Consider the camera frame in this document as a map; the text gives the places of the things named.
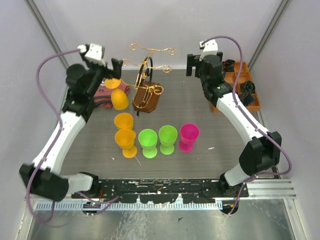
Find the orange wine glass front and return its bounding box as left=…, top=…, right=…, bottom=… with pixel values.
left=114, top=128, right=138, bottom=159

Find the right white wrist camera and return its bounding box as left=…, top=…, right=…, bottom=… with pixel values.
left=199, top=39, right=218, bottom=61

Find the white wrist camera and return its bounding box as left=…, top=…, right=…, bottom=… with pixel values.
left=77, top=43, right=107, bottom=67
left=199, top=39, right=218, bottom=61

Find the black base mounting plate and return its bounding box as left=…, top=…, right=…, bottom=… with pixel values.
left=85, top=178, right=240, bottom=204

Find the black crumpled item top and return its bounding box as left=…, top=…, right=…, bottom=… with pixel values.
left=222, top=59, right=236, bottom=72

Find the gold wire wine glass rack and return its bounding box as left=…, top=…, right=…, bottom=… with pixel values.
left=122, top=43, right=177, bottom=116

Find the green wine glass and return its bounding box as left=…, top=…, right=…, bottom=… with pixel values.
left=158, top=125, right=178, bottom=155
left=138, top=128, right=158, bottom=159

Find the black crumpled item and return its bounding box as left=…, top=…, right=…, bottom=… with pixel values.
left=240, top=80, right=256, bottom=94
left=222, top=59, right=236, bottom=72
left=238, top=93, right=255, bottom=107

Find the pink plastic wine glass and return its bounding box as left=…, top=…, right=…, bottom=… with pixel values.
left=178, top=123, right=200, bottom=153

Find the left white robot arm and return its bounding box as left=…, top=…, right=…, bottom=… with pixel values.
left=19, top=58, right=123, bottom=202

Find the black crumpled item right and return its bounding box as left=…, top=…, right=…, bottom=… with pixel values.
left=240, top=80, right=256, bottom=94

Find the slotted grey cable duct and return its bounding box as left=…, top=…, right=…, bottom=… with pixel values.
left=36, top=201, right=223, bottom=211

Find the black crumpled item bottom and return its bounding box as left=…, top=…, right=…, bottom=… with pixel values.
left=238, top=93, right=255, bottom=107

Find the orange compartment tray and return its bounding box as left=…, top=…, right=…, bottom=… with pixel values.
left=224, top=62, right=261, bottom=112

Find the orange wine glass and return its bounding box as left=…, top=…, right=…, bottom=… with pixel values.
left=114, top=128, right=138, bottom=159
left=114, top=112, right=134, bottom=130

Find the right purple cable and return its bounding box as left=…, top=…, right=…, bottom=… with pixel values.
left=201, top=35, right=293, bottom=217

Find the aluminium frame rail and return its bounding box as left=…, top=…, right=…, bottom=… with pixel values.
left=24, top=178, right=298, bottom=201

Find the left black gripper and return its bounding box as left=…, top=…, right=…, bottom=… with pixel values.
left=81, top=51, right=124, bottom=98

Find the green wine glass right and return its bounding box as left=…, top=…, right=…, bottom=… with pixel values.
left=158, top=125, right=178, bottom=155

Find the green wine glass left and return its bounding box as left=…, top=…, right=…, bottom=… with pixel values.
left=138, top=128, right=158, bottom=159

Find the orange wine glass rear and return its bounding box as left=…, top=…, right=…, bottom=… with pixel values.
left=114, top=112, right=134, bottom=130

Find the red printed cloth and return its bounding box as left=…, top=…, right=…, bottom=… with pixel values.
left=93, top=82, right=130, bottom=109

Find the yellow plastic wine glass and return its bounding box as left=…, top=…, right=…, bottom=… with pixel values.
left=104, top=78, right=130, bottom=111

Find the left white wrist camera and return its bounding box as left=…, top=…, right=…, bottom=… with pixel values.
left=77, top=43, right=107, bottom=67

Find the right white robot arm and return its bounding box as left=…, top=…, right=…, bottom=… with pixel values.
left=186, top=53, right=282, bottom=197

